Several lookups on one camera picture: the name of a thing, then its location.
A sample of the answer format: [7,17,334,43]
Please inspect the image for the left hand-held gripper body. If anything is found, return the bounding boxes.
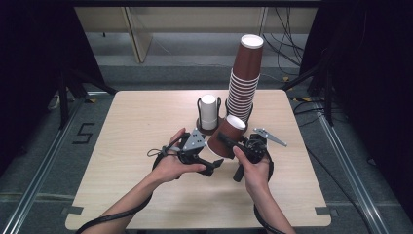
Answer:
[176,128,209,165]

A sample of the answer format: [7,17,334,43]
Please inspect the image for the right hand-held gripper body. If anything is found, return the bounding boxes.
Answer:
[232,127,288,183]

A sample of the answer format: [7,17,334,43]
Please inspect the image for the single brown paper cup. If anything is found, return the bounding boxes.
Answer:
[206,114,247,161]

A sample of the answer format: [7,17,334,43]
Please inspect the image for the dark wooden wire cup holder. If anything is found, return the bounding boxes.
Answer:
[195,96,255,137]

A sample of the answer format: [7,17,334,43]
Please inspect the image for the stack of white paper cups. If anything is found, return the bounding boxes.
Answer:
[199,94,219,131]

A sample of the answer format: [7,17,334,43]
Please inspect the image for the stack of brown paper cups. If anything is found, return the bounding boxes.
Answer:
[224,33,265,135]

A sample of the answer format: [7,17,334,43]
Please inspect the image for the person's right hand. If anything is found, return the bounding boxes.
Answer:
[232,145,273,197]

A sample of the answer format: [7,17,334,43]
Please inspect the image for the person's left hand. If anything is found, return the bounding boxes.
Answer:
[151,127,207,185]

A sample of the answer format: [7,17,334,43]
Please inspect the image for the black stand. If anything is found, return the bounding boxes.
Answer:
[281,55,335,128]
[57,66,118,131]

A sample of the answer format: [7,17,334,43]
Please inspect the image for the gray tape piece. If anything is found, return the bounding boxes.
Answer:
[315,206,339,217]

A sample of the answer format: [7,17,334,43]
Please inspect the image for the black tape floor marking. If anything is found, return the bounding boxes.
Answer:
[71,122,96,145]

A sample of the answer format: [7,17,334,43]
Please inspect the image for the beige cabinet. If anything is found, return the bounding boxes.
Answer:
[74,6,319,64]

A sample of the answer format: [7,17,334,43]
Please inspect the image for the black curtain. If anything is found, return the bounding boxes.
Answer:
[0,0,106,170]
[298,0,413,225]

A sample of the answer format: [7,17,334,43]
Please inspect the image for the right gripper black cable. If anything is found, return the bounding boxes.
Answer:
[252,152,286,234]

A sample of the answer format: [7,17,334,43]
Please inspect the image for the metal floor rail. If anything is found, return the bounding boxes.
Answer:
[0,94,86,234]
[316,103,391,234]

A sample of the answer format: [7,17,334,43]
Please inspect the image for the black cable bundle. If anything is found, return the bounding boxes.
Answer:
[262,6,306,77]

